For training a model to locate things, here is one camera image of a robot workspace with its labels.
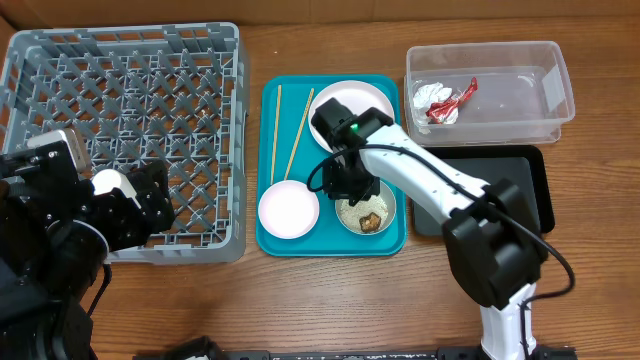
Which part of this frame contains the white cup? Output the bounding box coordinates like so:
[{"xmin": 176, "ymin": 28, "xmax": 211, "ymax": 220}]
[{"xmin": 91, "ymin": 169, "xmax": 141, "ymax": 208}]

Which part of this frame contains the grey-green bowl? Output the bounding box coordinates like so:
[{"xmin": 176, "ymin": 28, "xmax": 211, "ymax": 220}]
[{"xmin": 335, "ymin": 181, "xmax": 396, "ymax": 235}]

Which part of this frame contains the brown food chunk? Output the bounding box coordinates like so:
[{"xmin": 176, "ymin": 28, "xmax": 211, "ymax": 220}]
[{"xmin": 359, "ymin": 212, "xmax": 382, "ymax": 234}]

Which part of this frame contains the wooden chopstick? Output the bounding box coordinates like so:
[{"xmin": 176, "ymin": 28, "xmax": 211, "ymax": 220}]
[
  {"xmin": 270, "ymin": 84, "xmax": 282, "ymax": 185},
  {"xmin": 284, "ymin": 88, "xmax": 315, "ymax": 180}
]

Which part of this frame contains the red snack wrapper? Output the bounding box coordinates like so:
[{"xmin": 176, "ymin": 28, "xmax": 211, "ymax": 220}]
[{"xmin": 426, "ymin": 77, "xmax": 478, "ymax": 125}]

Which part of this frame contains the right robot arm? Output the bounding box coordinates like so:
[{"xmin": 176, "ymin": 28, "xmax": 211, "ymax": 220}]
[{"xmin": 311, "ymin": 98, "xmax": 576, "ymax": 359}]

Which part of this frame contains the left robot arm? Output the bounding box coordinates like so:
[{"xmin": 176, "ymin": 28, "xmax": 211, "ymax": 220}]
[{"xmin": 1, "ymin": 141, "xmax": 175, "ymax": 359}]

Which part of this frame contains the black waste tray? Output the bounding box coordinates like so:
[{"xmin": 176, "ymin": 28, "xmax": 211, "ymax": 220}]
[{"xmin": 427, "ymin": 145, "xmax": 555, "ymax": 234}]

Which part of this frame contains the teal plastic tray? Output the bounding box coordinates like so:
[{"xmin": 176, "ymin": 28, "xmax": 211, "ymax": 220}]
[{"xmin": 256, "ymin": 74, "xmax": 407, "ymax": 257}]

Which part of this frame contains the small pink plate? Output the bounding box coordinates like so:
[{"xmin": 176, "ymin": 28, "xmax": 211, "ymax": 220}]
[{"xmin": 258, "ymin": 180, "xmax": 320, "ymax": 240}]

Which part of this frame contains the large white plate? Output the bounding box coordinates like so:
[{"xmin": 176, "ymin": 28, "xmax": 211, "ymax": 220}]
[{"xmin": 307, "ymin": 80, "xmax": 395, "ymax": 152}]

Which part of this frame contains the grey plastic dish rack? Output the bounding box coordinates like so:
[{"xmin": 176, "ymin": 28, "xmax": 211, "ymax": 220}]
[{"xmin": 1, "ymin": 22, "xmax": 249, "ymax": 265}]

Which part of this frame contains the crumpled white tissue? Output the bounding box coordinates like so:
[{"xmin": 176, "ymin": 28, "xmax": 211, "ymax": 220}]
[{"xmin": 411, "ymin": 82, "xmax": 455, "ymax": 125}]

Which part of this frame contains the clear plastic bin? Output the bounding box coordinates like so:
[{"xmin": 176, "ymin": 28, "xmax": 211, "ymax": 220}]
[{"xmin": 404, "ymin": 41, "xmax": 575, "ymax": 147}]

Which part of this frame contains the black bar at table edge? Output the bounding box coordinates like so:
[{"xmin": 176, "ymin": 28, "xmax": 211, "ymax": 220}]
[{"xmin": 133, "ymin": 336, "xmax": 487, "ymax": 360}]

